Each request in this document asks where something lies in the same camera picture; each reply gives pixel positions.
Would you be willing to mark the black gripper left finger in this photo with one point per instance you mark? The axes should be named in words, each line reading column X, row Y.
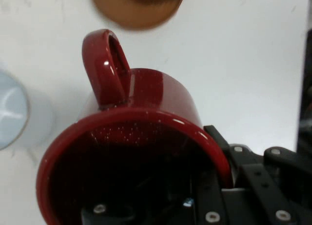
column 109, row 215

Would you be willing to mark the white enamel mug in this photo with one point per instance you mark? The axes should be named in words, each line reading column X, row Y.
column 12, row 108

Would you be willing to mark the brown wooden mug tree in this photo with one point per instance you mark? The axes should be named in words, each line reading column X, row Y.
column 136, row 12

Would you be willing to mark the red enamel mug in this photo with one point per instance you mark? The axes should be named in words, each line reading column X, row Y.
column 146, row 93

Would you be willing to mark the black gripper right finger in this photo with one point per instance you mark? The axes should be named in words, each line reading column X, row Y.
column 268, row 186

